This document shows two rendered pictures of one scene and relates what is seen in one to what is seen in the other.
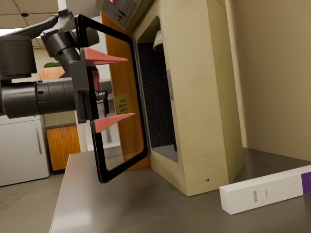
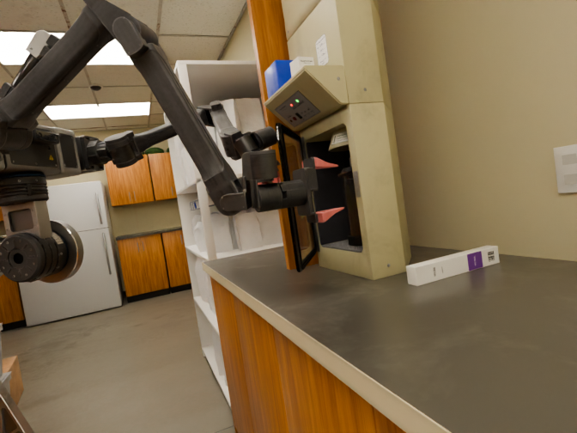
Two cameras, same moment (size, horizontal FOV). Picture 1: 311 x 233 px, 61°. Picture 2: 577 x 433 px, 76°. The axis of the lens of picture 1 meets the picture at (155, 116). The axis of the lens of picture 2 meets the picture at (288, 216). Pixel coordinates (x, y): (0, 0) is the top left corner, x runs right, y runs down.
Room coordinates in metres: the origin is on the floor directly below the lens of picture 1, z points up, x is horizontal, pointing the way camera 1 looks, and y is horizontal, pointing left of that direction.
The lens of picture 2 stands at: (-0.34, 0.26, 1.19)
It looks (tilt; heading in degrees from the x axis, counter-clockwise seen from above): 3 degrees down; 354
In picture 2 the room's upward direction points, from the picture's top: 8 degrees counter-clockwise
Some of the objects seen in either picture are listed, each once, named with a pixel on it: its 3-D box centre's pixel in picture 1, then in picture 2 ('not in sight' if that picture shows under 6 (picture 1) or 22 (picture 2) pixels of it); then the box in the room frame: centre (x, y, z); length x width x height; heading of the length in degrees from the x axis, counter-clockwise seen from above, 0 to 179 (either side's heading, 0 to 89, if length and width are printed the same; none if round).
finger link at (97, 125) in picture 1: (107, 109); (324, 204); (0.47, 0.08, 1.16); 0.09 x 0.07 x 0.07; 106
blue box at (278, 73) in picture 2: not in sight; (286, 80); (0.82, 0.07, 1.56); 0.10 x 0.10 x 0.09; 16
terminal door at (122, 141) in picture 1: (118, 98); (298, 196); (0.75, 0.10, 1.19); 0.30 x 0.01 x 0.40; 160
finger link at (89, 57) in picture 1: (102, 70); (319, 173); (0.47, 0.08, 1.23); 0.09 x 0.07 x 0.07; 106
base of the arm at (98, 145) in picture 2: not in sight; (100, 152); (1.05, 0.74, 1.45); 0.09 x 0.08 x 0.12; 166
